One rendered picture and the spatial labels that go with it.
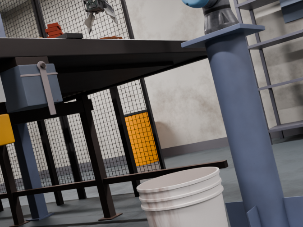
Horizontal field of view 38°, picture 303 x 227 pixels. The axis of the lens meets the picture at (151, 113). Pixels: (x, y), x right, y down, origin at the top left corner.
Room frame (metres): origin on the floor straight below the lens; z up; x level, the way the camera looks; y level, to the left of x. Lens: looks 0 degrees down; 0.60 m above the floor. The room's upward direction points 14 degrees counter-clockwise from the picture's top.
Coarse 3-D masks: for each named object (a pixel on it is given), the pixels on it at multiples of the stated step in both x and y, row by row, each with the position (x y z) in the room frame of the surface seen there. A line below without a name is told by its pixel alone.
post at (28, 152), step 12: (0, 24) 3.63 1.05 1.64; (0, 36) 3.60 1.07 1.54; (24, 132) 3.61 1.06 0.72; (24, 144) 3.59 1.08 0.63; (24, 156) 3.57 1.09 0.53; (24, 168) 3.59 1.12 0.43; (36, 168) 3.64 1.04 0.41; (24, 180) 3.61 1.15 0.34; (36, 180) 3.61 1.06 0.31; (36, 204) 3.57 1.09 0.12; (36, 216) 3.59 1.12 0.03; (48, 216) 3.60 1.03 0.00
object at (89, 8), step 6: (84, 0) 1.94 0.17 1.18; (90, 0) 1.93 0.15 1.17; (96, 0) 1.92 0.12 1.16; (102, 0) 1.97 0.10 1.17; (84, 6) 1.94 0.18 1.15; (90, 6) 1.93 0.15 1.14; (96, 6) 1.93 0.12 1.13; (102, 6) 1.97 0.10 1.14; (90, 12) 1.96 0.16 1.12; (96, 12) 1.99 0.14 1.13
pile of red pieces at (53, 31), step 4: (48, 24) 2.71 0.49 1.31; (52, 24) 2.71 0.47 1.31; (56, 24) 2.71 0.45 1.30; (48, 28) 2.71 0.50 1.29; (52, 28) 2.71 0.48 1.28; (56, 28) 2.71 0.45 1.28; (60, 28) 2.81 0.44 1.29; (48, 32) 2.71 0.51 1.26; (52, 32) 2.71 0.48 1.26; (56, 32) 2.71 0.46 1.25; (60, 32) 2.71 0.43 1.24; (48, 36) 2.71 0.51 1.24; (52, 36) 2.71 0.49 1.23; (56, 36) 2.71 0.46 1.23
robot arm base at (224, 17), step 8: (216, 8) 1.78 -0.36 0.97; (224, 8) 1.78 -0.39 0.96; (208, 16) 1.80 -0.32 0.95; (216, 16) 1.78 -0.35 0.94; (224, 16) 1.77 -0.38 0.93; (232, 16) 1.79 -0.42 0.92; (208, 24) 1.80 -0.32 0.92; (216, 24) 1.77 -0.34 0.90; (224, 24) 1.76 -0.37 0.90; (232, 24) 1.77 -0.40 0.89; (208, 32) 1.80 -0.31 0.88
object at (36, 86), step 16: (0, 64) 1.27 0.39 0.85; (16, 64) 1.23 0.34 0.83; (32, 64) 1.26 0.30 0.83; (48, 64) 1.31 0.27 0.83; (16, 80) 1.23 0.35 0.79; (32, 80) 1.25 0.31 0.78; (48, 80) 1.29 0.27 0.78; (16, 96) 1.24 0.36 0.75; (32, 96) 1.24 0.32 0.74; (48, 96) 1.27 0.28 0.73
